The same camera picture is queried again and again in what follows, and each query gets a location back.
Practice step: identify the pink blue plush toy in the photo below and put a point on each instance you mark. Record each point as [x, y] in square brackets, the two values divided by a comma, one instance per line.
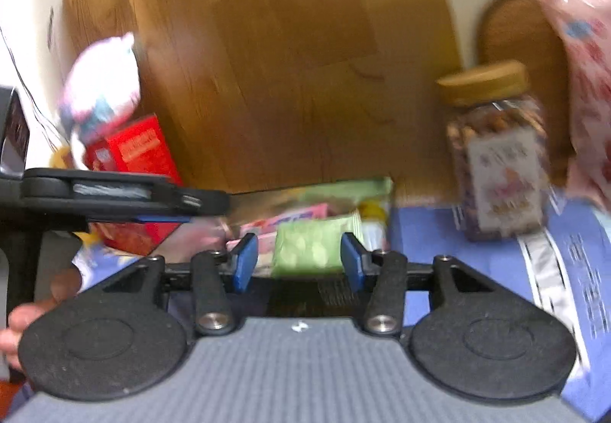
[101, 91]

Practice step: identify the round wooden cutting board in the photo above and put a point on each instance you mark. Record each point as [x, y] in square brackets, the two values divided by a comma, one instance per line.
[518, 30]

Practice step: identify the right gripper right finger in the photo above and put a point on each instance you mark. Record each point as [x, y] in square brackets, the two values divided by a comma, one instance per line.
[379, 279]

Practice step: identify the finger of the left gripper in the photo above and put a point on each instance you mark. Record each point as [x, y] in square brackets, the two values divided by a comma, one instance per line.
[122, 197]

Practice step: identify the nut jar with gold lid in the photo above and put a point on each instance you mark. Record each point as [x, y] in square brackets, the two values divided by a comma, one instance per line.
[499, 145]

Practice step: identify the pink snack bar packet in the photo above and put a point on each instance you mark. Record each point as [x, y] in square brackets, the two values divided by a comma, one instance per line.
[266, 229]

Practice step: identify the light green snack packet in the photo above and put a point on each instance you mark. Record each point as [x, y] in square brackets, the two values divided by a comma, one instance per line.
[312, 247]

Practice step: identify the person's hand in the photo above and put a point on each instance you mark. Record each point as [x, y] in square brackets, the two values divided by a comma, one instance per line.
[65, 285]

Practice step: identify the wooden backdrop board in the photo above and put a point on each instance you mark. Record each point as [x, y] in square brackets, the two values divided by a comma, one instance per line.
[258, 94]

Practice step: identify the jelly cup yellow lid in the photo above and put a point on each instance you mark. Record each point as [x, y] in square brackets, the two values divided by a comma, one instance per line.
[374, 216]

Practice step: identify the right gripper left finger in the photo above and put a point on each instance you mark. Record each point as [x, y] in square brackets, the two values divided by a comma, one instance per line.
[215, 274]

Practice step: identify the pink snack bag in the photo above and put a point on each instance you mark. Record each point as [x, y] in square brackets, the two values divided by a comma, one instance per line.
[584, 28]

